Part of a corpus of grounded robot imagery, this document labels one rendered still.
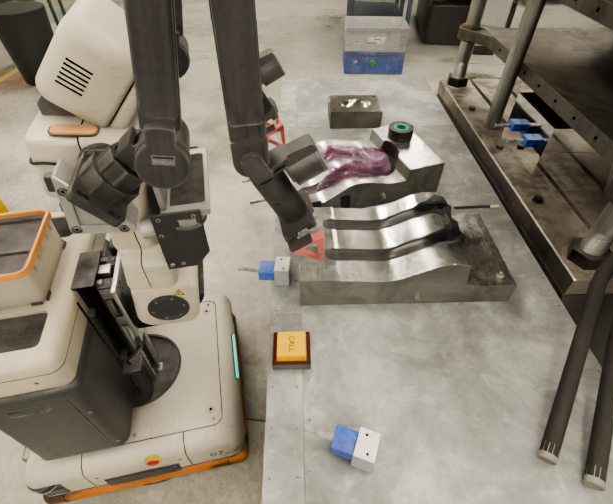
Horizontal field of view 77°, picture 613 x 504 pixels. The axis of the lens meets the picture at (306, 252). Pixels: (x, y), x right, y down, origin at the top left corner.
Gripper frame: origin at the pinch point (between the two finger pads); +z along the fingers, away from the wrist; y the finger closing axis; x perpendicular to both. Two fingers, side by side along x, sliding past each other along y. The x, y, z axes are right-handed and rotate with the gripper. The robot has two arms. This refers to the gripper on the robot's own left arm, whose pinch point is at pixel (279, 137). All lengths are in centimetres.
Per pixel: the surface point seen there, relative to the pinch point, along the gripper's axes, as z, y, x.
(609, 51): 55, 29, -119
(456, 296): 30, -51, -21
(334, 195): 17.2, -13.4, -5.9
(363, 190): 21.4, -12.7, -13.8
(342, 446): 13, -78, 10
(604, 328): 79, -54, -58
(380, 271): 17.1, -45.0, -8.6
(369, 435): 14, -78, 5
